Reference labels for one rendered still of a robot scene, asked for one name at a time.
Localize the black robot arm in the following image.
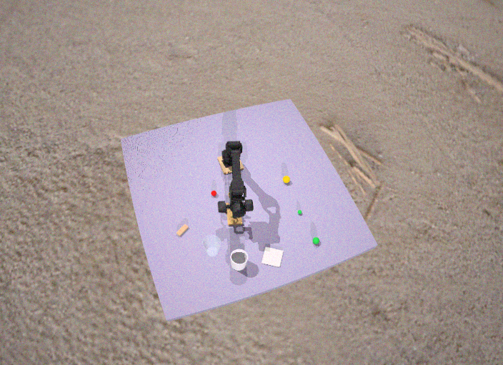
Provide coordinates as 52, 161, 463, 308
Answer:
221, 141, 246, 218

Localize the clear plastic cup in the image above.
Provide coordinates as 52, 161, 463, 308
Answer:
202, 235, 221, 257

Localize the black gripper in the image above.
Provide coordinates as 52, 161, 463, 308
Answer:
217, 199, 254, 214

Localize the white cup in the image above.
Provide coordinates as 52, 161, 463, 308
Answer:
231, 249, 248, 271

